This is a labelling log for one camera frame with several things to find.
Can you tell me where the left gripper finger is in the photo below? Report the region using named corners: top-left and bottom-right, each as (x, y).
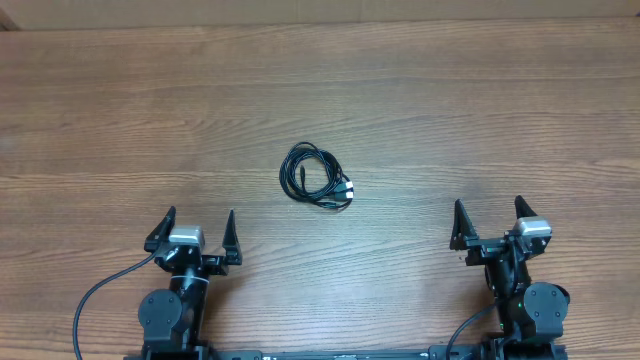
top-left (222, 209), bottom-right (243, 266)
top-left (144, 206), bottom-right (176, 252)

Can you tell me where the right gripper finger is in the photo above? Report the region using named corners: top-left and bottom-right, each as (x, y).
top-left (514, 195), bottom-right (537, 219)
top-left (449, 199), bottom-right (478, 250)

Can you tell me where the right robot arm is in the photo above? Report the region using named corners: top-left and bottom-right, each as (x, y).
top-left (444, 195), bottom-right (570, 359)

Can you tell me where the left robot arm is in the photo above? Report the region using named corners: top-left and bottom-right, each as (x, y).
top-left (138, 207), bottom-right (243, 360)

